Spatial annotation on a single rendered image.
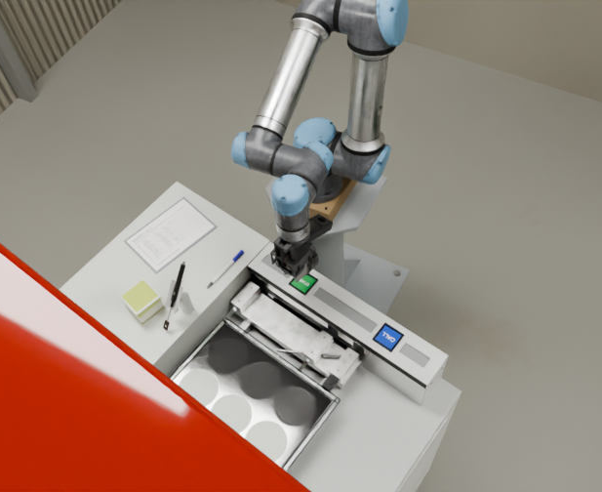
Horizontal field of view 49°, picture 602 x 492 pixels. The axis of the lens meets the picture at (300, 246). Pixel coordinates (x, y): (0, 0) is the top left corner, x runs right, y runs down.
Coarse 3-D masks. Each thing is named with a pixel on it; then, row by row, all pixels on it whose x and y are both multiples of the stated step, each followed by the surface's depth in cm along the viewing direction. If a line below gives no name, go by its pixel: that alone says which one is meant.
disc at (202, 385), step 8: (184, 376) 162; (192, 376) 162; (200, 376) 162; (208, 376) 162; (184, 384) 161; (192, 384) 161; (200, 384) 161; (208, 384) 161; (216, 384) 161; (192, 392) 160; (200, 392) 160; (208, 392) 160; (216, 392) 160; (200, 400) 159; (208, 400) 159
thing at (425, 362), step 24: (264, 264) 172; (288, 288) 168; (312, 288) 167; (336, 288) 167; (336, 312) 163; (360, 312) 163; (360, 336) 159; (408, 336) 158; (408, 360) 155; (432, 360) 155; (432, 384) 158
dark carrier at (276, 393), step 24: (216, 336) 168; (240, 336) 168; (192, 360) 165; (216, 360) 164; (240, 360) 164; (264, 360) 163; (240, 384) 161; (264, 384) 160; (288, 384) 160; (264, 408) 157; (288, 408) 156; (312, 408) 156; (240, 432) 154; (288, 432) 153; (288, 456) 150
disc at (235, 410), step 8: (224, 400) 158; (232, 400) 158; (240, 400) 158; (216, 408) 157; (224, 408) 157; (232, 408) 157; (240, 408) 157; (248, 408) 157; (224, 416) 156; (232, 416) 156; (240, 416) 156; (248, 416) 156; (232, 424) 155; (240, 424) 155; (248, 424) 155
